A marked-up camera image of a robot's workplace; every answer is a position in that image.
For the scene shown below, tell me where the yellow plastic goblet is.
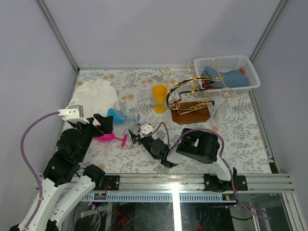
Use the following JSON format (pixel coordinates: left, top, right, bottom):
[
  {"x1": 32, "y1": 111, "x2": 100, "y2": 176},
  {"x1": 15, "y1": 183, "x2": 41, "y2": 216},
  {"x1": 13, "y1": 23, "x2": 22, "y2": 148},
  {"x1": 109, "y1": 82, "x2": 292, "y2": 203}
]
[{"x1": 152, "y1": 85, "x2": 167, "y2": 114}]

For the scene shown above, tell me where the white plastic basket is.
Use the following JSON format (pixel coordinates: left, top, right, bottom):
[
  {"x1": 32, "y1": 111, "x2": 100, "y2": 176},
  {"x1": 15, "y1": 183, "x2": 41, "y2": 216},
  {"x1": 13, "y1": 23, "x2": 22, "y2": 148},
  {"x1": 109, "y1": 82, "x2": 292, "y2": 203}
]
[{"x1": 194, "y1": 55, "x2": 260, "y2": 94}]

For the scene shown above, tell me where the gold wire wine glass rack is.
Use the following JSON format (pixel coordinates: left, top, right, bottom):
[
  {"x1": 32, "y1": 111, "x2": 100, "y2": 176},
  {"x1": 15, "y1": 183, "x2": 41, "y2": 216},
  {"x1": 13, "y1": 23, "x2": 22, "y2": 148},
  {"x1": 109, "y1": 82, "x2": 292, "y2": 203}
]
[{"x1": 166, "y1": 62, "x2": 215, "y2": 125}]

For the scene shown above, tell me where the white cloth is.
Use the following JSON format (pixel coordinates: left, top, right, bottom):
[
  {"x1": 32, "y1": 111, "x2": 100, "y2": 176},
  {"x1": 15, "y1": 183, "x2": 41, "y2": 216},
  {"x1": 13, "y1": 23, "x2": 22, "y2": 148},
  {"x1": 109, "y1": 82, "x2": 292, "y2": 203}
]
[{"x1": 66, "y1": 79, "x2": 118, "y2": 117}]

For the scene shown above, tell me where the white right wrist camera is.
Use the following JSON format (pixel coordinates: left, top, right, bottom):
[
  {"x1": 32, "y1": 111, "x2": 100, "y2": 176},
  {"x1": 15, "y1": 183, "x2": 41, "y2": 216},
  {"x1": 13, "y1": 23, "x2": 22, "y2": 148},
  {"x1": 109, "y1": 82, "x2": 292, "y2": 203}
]
[{"x1": 139, "y1": 122, "x2": 154, "y2": 137}]

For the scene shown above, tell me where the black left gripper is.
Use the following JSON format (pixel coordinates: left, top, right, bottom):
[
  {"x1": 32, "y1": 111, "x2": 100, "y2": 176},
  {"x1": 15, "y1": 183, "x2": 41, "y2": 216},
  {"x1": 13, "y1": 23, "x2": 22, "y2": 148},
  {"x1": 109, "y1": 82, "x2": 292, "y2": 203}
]
[{"x1": 74, "y1": 114, "x2": 114, "y2": 161}]

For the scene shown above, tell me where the slotted cable duct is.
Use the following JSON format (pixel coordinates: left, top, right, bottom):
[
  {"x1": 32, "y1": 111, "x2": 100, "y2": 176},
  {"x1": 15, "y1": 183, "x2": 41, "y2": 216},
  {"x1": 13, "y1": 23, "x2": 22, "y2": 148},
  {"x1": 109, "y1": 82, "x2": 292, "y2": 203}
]
[{"x1": 57, "y1": 193, "x2": 237, "y2": 202}]

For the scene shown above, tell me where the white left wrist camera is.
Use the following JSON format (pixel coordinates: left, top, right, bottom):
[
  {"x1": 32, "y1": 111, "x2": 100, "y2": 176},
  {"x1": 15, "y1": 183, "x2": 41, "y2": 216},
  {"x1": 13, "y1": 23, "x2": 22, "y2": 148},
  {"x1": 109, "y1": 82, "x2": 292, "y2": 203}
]
[{"x1": 58, "y1": 105, "x2": 89, "y2": 124}]

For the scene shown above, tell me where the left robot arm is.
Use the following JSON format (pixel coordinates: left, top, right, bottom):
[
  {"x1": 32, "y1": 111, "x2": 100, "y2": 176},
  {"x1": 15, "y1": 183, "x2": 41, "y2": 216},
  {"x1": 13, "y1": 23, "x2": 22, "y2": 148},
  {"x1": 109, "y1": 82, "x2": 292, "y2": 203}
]
[{"x1": 10, "y1": 109, "x2": 113, "y2": 231}]

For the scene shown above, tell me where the blue cloth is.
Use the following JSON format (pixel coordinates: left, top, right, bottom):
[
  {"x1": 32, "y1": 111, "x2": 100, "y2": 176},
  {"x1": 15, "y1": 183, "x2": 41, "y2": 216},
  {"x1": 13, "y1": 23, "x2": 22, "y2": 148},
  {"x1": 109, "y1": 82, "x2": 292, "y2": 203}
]
[{"x1": 201, "y1": 66, "x2": 249, "y2": 88}]

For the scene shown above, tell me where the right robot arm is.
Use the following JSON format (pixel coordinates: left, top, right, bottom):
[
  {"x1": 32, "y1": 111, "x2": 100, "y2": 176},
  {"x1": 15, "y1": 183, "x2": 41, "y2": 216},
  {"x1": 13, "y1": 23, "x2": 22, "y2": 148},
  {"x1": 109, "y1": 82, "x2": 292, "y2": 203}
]
[{"x1": 129, "y1": 128, "x2": 248, "y2": 193}]

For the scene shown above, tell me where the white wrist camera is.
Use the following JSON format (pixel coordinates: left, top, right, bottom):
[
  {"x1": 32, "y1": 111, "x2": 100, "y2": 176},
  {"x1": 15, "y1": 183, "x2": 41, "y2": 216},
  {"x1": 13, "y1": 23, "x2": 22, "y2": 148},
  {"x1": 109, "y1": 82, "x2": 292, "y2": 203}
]
[
  {"x1": 58, "y1": 105, "x2": 89, "y2": 124},
  {"x1": 139, "y1": 122, "x2": 154, "y2": 137}
]

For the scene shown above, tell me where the blue plastic wine glass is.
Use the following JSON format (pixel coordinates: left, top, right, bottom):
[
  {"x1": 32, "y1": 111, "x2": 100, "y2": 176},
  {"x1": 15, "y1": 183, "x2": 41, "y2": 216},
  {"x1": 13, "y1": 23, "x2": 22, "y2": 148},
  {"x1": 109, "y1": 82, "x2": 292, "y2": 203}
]
[{"x1": 107, "y1": 108, "x2": 140, "y2": 124}]

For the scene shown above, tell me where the aluminium mounting rail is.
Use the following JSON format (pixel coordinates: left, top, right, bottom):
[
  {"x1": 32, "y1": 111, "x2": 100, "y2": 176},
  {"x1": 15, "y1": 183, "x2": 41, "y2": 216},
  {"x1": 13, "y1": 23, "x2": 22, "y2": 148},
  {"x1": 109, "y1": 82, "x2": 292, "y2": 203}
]
[{"x1": 107, "y1": 173, "x2": 295, "y2": 193}]

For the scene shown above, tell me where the pink plastic wine glass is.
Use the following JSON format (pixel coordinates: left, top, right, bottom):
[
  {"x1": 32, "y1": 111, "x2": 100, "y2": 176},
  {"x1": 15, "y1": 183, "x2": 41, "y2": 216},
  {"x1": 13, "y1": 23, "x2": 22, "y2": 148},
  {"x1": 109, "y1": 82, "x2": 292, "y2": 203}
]
[{"x1": 93, "y1": 133, "x2": 128, "y2": 147}]

